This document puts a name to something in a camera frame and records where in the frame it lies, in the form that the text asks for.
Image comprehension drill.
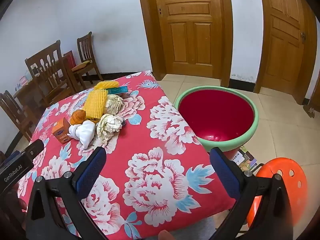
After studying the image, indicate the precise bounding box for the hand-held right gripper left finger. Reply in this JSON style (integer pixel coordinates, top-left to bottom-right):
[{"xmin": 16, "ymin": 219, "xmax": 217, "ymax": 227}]
[{"xmin": 26, "ymin": 146, "xmax": 108, "ymax": 240}]

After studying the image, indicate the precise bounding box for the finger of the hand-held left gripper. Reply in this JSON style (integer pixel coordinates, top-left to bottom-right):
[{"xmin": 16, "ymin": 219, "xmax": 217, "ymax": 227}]
[{"xmin": 25, "ymin": 140, "xmax": 45, "ymax": 159}]

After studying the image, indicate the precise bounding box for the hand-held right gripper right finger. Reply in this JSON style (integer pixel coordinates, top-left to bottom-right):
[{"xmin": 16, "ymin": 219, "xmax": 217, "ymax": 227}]
[{"xmin": 209, "ymin": 147, "xmax": 294, "ymax": 240}]

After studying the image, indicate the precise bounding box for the small orange box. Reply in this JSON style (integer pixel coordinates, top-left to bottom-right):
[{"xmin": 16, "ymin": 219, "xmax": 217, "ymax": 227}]
[{"xmin": 52, "ymin": 117, "xmax": 71, "ymax": 145}]

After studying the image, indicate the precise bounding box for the white knotted sock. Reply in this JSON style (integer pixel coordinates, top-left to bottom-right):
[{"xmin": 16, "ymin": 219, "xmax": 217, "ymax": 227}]
[{"xmin": 67, "ymin": 120, "xmax": 96, "ymax": 150}]

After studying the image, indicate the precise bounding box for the paper ball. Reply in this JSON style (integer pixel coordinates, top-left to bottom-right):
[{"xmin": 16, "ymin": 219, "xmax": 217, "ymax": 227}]
[
  {"xmin": 97, "ymin": 114, "xmax": 123, "ymax": 145},
  {"xmin": 104, "ymin": 94, "xmax": 125, "ymax": 115}
]

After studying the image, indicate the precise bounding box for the orange snack wrapper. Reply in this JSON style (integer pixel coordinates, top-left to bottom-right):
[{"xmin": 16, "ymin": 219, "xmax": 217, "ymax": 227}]
[{"xmin": 69, "ymin": 109, "xmax": 87, "ymax": 126}]

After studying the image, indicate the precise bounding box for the red basin with green rim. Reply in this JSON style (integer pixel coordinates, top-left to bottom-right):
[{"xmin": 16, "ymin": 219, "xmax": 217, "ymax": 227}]
[{"xmin": 174, "ymin": 86, "xmax": 259, "ymax": 153}]

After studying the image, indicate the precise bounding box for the teal cardboard box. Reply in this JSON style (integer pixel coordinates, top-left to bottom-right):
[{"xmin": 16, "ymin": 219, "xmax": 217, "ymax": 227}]
[{"xmin": 107, "ymin": 86, "xmax": 128, "ymax": 94}]

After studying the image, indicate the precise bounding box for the white cover book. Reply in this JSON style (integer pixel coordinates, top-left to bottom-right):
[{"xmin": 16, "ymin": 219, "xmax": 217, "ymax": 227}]
[{"xmin": 230, "ymin": 150, "xmax": 247, "ymax": 167}]

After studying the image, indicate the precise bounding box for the colourful picture book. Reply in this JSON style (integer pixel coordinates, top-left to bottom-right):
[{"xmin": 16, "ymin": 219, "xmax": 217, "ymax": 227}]
[{"xmin": 241, "ymin": 148, "xmax": 263, "ymax": 173}]

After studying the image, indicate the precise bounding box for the orange plastic stool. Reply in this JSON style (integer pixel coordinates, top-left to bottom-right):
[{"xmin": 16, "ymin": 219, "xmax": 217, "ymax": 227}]
[{"xmin": 246, "ymin": 157, "xmax": 308, "ymax": 230}]

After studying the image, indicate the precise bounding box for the red floral tablecloth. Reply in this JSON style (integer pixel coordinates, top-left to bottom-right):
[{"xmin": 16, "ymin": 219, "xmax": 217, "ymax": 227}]
[{"xmin": 15, "ymin": 70, "xmax": 237, "ymax": 240}]

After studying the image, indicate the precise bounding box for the wooden dining table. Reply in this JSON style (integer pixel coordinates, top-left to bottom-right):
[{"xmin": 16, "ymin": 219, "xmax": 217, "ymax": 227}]
[{"xmin": 14, "ymin": 55, "xmax": 85, "ymax": 108}]

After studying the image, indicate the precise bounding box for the yellow seat cushion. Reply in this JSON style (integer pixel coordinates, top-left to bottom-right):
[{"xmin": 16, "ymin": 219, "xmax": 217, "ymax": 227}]
[{"xmin": 72, "ymin": 60, "xmax": 92, "ymax": 72}]

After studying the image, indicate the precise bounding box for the wooden carved-back chair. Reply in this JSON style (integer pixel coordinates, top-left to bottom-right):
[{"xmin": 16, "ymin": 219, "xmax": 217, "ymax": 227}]
[{"xmin": 24, "ymin": 40, "xmax": 83, "ymax": 105}]

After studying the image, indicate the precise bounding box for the red box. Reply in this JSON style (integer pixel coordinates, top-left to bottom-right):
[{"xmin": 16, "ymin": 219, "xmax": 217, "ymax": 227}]
[{"xmin": 63, "ymin": 50, "xmax": 76, "ymax": 68}]

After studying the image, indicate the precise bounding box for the wooden chair with cushion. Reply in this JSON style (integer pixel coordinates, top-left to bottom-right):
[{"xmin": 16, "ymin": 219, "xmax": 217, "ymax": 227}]
[{"xmin": 72, "ymin": 32, "xmax": 104, "ymax": 85}]

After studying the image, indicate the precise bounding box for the wooden panel door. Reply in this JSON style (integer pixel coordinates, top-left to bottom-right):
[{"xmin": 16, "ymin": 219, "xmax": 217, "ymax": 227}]
[
  {"xmin": 136, "ymin": 0, "xmax": 233, "ymax": 87},
  {"xmin": 254, "ymin": 0, "xmax": 318, "ymax": 105}
]

